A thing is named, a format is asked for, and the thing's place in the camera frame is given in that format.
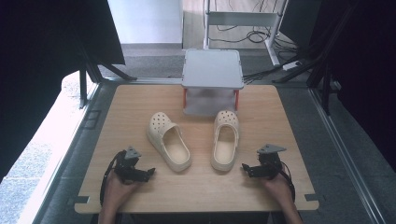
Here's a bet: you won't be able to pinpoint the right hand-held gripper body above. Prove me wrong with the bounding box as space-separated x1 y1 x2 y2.
254 143 288 181

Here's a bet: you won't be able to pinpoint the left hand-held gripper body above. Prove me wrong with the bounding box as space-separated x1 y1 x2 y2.
113 146 149 185

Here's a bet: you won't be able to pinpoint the cream clog shoe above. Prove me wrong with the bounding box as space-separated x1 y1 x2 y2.
146 111 192 173
210 109 241 173

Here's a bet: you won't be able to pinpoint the person's left hand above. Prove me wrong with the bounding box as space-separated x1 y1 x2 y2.
103 171 142 207

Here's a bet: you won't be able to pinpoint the person's right hand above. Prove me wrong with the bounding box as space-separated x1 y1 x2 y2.
260 173 295 207

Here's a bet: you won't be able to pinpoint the black metal stand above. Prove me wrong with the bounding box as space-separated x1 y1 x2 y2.
272 0 362 117
78 43 138 110

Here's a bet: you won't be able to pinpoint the white power strip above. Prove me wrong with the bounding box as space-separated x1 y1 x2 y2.
282 60 304 72

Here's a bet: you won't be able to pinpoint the black curtain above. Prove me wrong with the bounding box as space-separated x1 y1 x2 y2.
278 0 396 173
0 0 126 184

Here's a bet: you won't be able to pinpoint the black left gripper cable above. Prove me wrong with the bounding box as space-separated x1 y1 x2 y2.
99 150 127 207

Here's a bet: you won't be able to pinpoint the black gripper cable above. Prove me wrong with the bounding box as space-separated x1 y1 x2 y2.
99 150 127 207
278 160 296 202

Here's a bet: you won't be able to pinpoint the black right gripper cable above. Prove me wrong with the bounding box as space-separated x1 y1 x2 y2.
278 160 296 202

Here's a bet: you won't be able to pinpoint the aluminium frame rail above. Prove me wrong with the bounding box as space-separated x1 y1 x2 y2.
307 87 389 224
31 81 106 224

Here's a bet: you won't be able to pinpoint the black floor cables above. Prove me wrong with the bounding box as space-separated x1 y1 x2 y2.
207 0 304 85

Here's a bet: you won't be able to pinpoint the white metal stand frame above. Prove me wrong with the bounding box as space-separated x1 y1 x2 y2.
203 0 289 67

